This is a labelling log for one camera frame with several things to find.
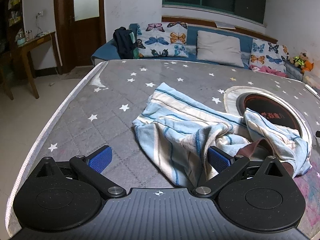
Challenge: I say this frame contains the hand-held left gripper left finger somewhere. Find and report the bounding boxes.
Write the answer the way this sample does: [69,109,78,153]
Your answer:
[35,145,127,198]

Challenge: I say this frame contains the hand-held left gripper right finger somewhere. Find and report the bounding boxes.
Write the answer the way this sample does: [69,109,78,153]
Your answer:
[191,145,287,198]

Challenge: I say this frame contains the blue white striped shirt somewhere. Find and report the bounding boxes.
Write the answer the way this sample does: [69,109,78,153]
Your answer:
[132,82,312,187]

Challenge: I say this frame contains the grey star-print quilted cover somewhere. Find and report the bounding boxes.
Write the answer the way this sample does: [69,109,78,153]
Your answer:
[5,59,320,240]

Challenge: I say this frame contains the orange plush toy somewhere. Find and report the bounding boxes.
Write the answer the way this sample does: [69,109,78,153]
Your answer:
[301,60,315,74]

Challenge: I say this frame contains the plush bear with green vest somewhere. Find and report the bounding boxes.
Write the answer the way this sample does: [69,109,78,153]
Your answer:
[289,52,310,68]

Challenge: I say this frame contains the pink cloth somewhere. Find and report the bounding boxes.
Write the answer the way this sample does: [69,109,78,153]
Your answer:
[250,64,288,78]

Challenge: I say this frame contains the brown doormat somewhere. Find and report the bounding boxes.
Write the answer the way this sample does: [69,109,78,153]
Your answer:
[61,70,92,80]

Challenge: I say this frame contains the small butterfly print pillow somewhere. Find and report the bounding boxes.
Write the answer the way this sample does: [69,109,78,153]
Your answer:
[249,38,290,73]

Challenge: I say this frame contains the grey pillow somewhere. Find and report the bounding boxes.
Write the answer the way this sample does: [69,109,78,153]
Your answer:
[196,30,245,68]

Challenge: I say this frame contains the dark backpack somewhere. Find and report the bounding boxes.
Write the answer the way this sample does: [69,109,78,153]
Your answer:
[113,27,137,60]

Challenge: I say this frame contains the brown wooden door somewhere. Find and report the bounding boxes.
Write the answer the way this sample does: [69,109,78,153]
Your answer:
[53,0,107,75]

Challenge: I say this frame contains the blue sofa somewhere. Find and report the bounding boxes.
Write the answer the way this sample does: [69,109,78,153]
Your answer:
[90,16,304,80]

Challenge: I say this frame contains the large butterfly print pillow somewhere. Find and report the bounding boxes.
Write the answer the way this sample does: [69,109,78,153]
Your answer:
[136,22,188,58]

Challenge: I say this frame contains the wooden desk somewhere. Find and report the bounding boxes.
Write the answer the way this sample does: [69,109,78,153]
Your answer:
[11,31,57,99]

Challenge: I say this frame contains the flat book on sill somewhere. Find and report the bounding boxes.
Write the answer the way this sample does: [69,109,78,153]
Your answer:
[215,21,236,30]

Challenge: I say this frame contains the teal bottle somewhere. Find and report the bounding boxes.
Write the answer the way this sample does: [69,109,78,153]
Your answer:
[16,29,27,46]

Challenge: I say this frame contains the wooden shelf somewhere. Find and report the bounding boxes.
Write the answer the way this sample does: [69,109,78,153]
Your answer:
[0,0,25,46]

